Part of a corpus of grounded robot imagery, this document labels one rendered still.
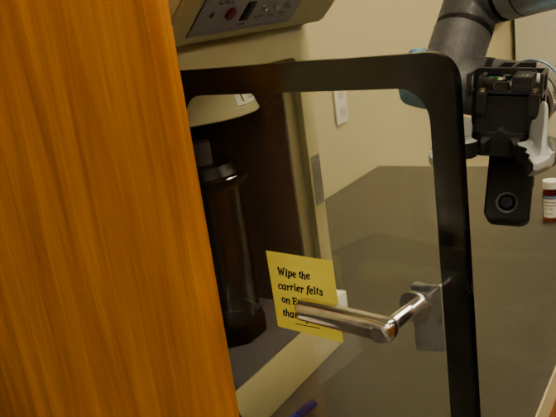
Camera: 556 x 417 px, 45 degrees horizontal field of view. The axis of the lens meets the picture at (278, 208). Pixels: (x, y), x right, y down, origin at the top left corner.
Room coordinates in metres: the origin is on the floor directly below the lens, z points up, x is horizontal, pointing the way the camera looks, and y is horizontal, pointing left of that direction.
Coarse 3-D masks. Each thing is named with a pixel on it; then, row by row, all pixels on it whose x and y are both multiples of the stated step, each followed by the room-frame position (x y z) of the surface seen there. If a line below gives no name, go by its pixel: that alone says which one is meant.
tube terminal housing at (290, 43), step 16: (256, 32) 0.83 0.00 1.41; (272, 32) 0.85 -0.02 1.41; (288, 32) 0.88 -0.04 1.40; (304, 32) 0.92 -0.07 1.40; (176, 48) 0.70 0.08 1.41; (192, 48) 0.72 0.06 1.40; (208, 48) 0.75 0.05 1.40; (224, 48) 0.77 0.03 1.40; (240, 48) 0.79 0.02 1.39; (256, 48) 0.82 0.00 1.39; (272, 48) 0.85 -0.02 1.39; (288, 48) 0.88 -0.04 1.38; (304, 48) 0.91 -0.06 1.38; (192, 64) 0.72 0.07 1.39; (208, 64) 0.74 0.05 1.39; (224, 64) 0.77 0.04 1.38; (240, 64) 0.79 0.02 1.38
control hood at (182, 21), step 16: (176, 0) 0.63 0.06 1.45; (192, 0) 0.63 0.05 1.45; (304, 0) 0.82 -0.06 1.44; (320, 0) 0.86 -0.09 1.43; (176, 16) 0.63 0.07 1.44; (192, 16) 0.65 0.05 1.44; (304, 16) 0.85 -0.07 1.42; (320, 16) 0.89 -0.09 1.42; (176, 32) 0.65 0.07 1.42; (224, 32) 0.72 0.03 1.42; (240, 32) 0.75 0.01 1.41
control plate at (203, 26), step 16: (208, 0) 0.65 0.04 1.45; (224, 0) 0.67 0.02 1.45; (240, 0) 0.70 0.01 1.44; (256, 0) 0.73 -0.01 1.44; (272, 0) 0.75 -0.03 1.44; (288, 0) 0.78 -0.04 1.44; (224, 16) 0.70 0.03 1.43; (240, 16) 0.72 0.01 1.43; (256, 16) 0.75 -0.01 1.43; (272, 16) 0.78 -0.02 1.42; (288, 16) 0.81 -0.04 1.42; (192, 32) 0.67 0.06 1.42; (208, 32) 0.69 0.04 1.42
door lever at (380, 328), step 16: (304, 304) 0.49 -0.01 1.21; (320, 304) 0.48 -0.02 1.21; (336, 304) 0.48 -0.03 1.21; (400, 304) 0.48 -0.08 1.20; (416, 304) 0.47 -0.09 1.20; (304, 320) 0.49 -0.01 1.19; (320, 320) 0.47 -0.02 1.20; (336, 320) 0.46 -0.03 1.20; (352, 320) 0.45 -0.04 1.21; (368, 320) 0.45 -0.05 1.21; (384, 320) 0.44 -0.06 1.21; (400, 320) 0.45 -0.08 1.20; (416, 320) 0.47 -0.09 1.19; (368, 336) 0.44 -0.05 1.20; (384, 336) 0.43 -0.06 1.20
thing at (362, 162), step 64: (256, 64) 0.57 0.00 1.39; (320, 64) 0.52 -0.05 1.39; (384, 64) 0.48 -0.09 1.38; (448, 64) 0.45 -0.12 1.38; (192, 128) 0.63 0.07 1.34; (256, 128) 0.57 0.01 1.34; (320, 128) 0.52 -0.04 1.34; (384, 128) 0.48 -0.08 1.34; (448, 128) 0.45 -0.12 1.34; (256, 192) 0.58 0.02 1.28; (320, 192) 0.53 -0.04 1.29; (384, 192) 0.49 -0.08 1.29; (448, 192) 0.45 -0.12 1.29; (256, 256) 0.59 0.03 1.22; (320, 256) 0.53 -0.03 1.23; (384, 256) 0.49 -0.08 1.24; (448, 256) 0.45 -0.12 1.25; (256, 320) 0.60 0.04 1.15; (448, 320) 0.45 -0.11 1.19; (256, 384) 0.61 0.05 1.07; (320, 384) 0.55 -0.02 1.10; (384, 384) 0.50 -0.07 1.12; (448, 384) 0.46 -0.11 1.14
